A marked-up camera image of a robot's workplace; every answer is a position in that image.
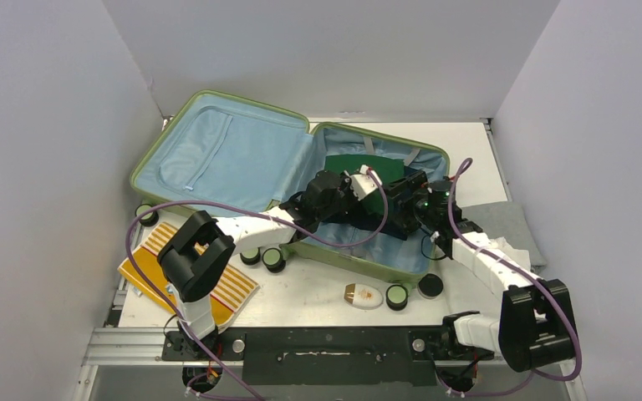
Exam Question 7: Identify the yellow striped folded towel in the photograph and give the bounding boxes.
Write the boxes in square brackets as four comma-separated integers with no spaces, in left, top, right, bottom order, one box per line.
[118,222,259,332]

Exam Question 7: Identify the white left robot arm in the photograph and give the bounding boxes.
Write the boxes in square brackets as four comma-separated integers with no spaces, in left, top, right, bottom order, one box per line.
[157,165,382,359]

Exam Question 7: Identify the aluminium frame rail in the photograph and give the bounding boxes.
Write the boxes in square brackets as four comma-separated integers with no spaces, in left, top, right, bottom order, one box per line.
[79,325,583,367]

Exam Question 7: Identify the middle left suitcase wheel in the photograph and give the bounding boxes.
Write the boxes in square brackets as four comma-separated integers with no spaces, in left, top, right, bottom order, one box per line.
[239,247,262,266]

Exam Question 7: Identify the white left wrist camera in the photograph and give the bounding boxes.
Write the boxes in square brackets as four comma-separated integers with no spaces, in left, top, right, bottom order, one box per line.
[349,165,382,201]

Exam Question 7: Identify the navy blue shirt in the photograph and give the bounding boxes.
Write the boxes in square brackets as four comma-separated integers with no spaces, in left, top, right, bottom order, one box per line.
[323,205,409,241]

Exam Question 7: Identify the grey folded cloth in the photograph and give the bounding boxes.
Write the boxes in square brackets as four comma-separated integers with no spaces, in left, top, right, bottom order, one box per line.
[462,201,548,272]

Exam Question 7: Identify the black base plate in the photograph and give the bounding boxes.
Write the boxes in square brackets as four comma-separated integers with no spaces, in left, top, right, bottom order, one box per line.
[160,325,494,388]

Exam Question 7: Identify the green suitcase with blue lining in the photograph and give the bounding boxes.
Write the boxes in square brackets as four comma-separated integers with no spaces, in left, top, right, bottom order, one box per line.
[130,90,450,283]

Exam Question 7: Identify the grey suitcase strap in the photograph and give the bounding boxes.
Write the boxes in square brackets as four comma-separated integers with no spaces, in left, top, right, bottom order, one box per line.
[363,136,422,166]

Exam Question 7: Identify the middle right suitcase wheel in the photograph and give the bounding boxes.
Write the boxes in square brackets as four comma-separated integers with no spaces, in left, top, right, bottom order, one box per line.
[262,248,286,274]

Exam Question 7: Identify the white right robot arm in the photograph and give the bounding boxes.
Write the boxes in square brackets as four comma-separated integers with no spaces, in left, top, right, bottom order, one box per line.
[383,171,581,372]

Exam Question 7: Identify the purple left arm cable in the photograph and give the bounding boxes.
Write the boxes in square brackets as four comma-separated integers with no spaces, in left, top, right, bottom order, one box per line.
[125,168,390,401]

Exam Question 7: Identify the front green suitcase wheel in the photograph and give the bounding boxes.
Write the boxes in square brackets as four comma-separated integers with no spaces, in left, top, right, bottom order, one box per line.
[385,284,409,312]

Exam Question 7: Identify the far left suitcase wheel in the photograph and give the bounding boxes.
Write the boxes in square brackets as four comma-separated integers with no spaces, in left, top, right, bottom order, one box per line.
[135,203,159,227]

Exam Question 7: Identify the green shirt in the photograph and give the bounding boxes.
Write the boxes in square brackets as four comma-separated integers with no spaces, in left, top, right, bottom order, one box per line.
[324,155,405,211]

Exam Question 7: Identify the front black suitcase wheel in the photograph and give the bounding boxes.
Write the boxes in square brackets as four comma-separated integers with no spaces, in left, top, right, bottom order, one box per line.
[417,273,444,299]

